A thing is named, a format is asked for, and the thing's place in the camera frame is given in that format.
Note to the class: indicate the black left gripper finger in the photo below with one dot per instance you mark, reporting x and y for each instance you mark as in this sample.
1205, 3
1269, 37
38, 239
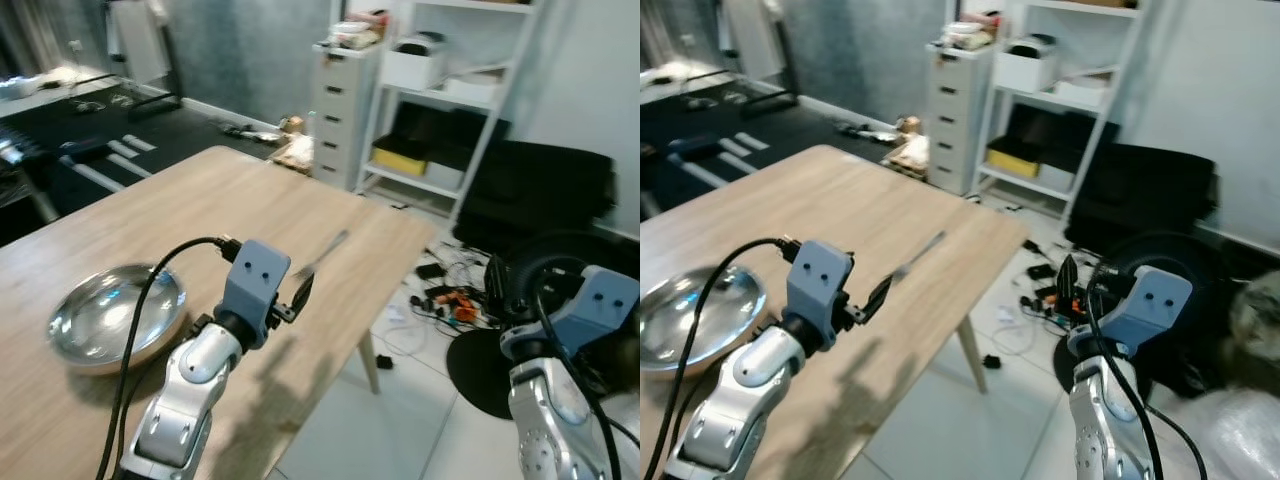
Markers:
879, 295
303, 290

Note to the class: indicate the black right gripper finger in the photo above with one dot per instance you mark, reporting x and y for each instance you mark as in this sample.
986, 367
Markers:
494, 282
1068, 282

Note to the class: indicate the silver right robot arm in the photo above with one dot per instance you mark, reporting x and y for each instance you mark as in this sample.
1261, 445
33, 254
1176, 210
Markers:
545, 410
1100, 420

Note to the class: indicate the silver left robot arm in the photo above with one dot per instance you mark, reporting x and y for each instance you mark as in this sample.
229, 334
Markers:
190, 370
745, 375

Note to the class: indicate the orange tool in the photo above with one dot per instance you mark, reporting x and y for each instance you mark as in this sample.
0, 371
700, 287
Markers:
460, 305
1048, 302

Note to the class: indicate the black power adapter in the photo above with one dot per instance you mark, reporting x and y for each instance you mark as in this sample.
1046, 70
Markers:
1041, 272
430, 271

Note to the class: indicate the metal fork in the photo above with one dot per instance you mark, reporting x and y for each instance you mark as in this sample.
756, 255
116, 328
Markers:
330, 247
925, 250

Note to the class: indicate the black floor fan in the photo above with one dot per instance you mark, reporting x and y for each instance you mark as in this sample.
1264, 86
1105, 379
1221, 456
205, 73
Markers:
1212, 290
480, 375

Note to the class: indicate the light wooden table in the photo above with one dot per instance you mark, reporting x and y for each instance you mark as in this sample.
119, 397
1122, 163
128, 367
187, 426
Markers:
200, 200
850, 200

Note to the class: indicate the black fabric bag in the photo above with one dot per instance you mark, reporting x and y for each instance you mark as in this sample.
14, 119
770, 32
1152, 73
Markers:
1140, 190
540, 190

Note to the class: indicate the yellow box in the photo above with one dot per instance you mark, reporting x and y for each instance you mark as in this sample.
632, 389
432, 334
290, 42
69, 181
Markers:
400, 162
1012, 163

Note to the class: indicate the small wooden crate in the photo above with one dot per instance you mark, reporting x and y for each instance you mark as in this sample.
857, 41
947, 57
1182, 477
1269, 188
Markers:
910, 158
295, 155

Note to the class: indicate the shiny metal bowl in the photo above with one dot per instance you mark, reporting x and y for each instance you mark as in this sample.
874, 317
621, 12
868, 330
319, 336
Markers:
700, 320
110, 315

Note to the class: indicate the small brown toy figure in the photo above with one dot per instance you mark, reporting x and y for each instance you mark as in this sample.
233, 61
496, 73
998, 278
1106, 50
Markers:
910, 126
292, 126

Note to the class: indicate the grey-green cloth pile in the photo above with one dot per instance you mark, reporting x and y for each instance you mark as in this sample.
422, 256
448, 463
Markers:
1255, 315

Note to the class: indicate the white drawer cabinet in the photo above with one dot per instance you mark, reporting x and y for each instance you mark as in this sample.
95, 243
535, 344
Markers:
955, 110
340, 110

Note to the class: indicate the white shelf unit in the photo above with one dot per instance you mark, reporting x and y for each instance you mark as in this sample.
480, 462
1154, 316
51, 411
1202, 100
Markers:
1040, 100
430, 97

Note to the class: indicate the white plastic bag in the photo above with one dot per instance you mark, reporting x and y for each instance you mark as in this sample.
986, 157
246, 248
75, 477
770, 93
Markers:
1230, 435

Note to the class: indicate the flat white box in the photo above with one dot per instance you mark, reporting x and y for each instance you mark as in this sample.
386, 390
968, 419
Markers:
1085, 92
472, 88

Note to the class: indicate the white bar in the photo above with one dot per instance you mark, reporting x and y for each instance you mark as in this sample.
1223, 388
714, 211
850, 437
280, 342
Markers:
710, 175
95, 175

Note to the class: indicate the white box with black lid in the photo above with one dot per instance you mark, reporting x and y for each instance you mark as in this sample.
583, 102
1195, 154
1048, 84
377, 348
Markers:
1022, 70
410, 68

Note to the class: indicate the round white container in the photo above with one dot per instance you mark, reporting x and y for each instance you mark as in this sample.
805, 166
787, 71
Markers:
968, 38
355, 38

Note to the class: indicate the white panel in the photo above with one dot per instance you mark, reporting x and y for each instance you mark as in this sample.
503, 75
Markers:
138, 40
752, 40

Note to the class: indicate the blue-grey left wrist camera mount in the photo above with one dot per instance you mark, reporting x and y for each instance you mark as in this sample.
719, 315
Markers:
818, 285
255, 280

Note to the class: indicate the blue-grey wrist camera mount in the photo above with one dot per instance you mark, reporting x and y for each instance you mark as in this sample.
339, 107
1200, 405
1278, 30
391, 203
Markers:
818, 285
255, 280
600, 300
1150, 305

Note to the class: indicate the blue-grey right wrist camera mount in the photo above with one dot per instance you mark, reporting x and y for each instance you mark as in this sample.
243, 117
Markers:
1150, 305
600, 300

